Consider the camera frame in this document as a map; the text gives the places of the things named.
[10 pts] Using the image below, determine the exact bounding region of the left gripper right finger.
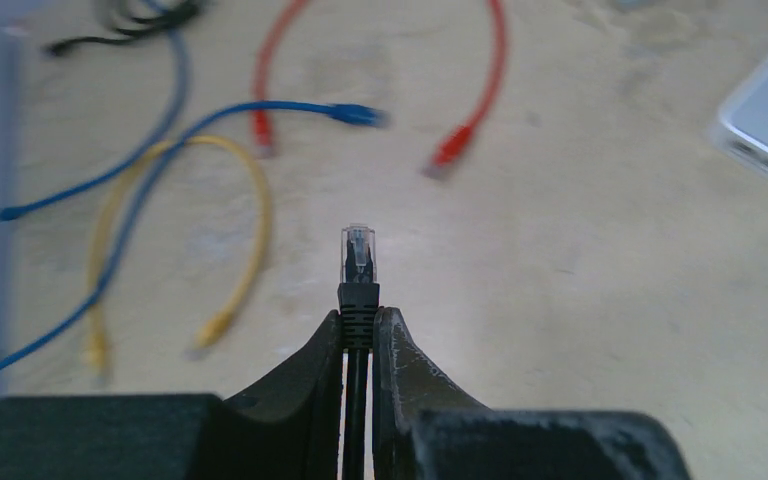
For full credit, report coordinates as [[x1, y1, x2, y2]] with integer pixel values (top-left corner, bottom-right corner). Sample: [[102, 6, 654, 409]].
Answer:
[[371, 307, 487, 479]]

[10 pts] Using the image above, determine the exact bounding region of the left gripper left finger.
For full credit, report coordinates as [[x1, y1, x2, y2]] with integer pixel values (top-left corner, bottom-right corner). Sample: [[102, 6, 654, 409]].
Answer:
[[224, 310, 343, 479]]

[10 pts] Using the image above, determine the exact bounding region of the black ethernet cable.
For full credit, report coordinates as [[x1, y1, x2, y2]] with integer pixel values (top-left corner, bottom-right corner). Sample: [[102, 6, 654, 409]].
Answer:
[[338, 225, 381, 480]]

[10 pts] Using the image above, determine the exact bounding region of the red ethernet cable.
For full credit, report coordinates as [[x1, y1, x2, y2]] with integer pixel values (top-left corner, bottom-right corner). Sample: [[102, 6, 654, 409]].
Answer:
[[251, 0, 510, 181]]

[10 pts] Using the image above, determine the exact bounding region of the yellow ethernet cable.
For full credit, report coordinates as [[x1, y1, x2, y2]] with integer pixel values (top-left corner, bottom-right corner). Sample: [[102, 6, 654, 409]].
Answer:
[[83, 135, 274, 379]]

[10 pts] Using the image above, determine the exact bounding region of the long blue ethernet cable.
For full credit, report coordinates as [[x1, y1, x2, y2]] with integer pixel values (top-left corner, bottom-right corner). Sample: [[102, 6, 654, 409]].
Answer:
[[0, 100, 389, 391]]

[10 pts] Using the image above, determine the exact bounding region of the short blue ethernet cable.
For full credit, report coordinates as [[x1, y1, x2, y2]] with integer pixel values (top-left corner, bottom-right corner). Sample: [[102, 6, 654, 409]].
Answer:
[[0, 0, 191, 224]]

